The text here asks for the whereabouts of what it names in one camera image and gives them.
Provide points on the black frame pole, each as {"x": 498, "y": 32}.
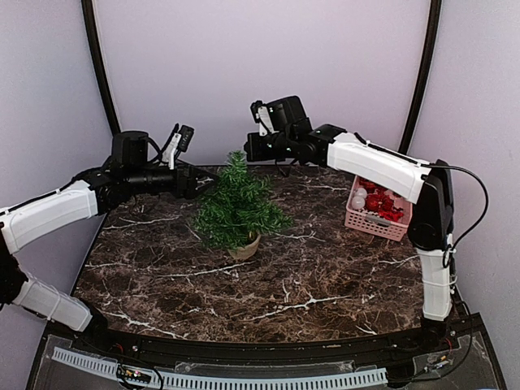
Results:
{"x": 428, "y": 50}
{"x": 103, "y": 85}

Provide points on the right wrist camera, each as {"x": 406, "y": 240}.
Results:
{"x": 261, "y": 116}

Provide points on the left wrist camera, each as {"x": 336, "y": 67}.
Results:
{"x": 177, "y": 143}

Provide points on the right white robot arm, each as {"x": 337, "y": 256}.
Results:
{"x": 428, "y": 186}

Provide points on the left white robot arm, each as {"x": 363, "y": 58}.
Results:
{"x": 38, "y": 219}

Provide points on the pink plastic basket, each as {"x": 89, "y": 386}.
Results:
{"x": 369, "y": 222}

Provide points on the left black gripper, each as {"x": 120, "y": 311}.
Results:
{"x": 179, "y": 190}

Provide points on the white perforated cable duct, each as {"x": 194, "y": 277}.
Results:
{"x": 136, "y": 377}

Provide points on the right black frame pole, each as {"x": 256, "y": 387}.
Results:
{"x": 428, "y": 50}

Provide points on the red ball ornament cluster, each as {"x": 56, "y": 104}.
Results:
{"x": 379, "y": 201}

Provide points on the left black frame pole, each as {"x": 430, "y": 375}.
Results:
{"x": 103, "y": 85}

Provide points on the small green christmas tree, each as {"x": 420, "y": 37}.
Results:
{"x": 238, "y": 211}

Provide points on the white ball ornament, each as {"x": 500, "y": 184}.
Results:
{"x": 358, "y": 201}

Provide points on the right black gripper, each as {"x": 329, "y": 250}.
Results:
{"x": 253, "y": 147}

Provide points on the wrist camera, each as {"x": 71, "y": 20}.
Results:
{"x": 261, "y": 116}
{"x": 177, "y": 143}

